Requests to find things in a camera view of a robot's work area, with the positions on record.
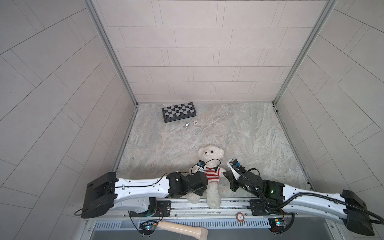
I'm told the red white striped knit sweater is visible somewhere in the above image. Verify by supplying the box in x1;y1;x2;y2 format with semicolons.
204;167;223;184

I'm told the white teddy bear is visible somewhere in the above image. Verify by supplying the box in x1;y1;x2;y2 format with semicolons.
192;145;226;209

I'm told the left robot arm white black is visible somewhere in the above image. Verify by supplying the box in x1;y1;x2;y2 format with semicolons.
79;172;208;219

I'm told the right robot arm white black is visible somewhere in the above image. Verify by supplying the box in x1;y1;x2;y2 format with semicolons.
224;169;384;236

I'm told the right green circuit board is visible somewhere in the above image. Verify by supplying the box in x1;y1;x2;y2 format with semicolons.
268;218;286;233

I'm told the green circuit board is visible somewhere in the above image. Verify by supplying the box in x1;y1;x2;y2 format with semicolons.
139;221;158;236
268;218;286;233

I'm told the round red white sticker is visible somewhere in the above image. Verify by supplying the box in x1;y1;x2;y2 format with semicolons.
236;213;245;223

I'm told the left green circuit board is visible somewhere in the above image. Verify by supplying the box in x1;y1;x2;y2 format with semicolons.
139;221;158;236

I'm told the folded black white chessboard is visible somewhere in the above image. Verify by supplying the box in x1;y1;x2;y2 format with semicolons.
162;102;197;123

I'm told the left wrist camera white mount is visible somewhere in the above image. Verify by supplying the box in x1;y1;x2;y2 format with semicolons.
196;160;206;172

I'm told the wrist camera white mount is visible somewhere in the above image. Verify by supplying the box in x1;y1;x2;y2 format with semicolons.
227;159;243;181
196;160;206;172

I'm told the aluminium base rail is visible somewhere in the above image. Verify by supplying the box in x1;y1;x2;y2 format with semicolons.
86;196;331;221

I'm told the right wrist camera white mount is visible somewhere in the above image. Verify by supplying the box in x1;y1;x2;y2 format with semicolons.
227;159;243;181

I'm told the beige wooden handle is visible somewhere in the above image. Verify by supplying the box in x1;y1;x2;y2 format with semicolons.
157;221;208;240

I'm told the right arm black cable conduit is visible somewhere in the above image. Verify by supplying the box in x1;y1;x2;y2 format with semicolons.
232;163;384;225

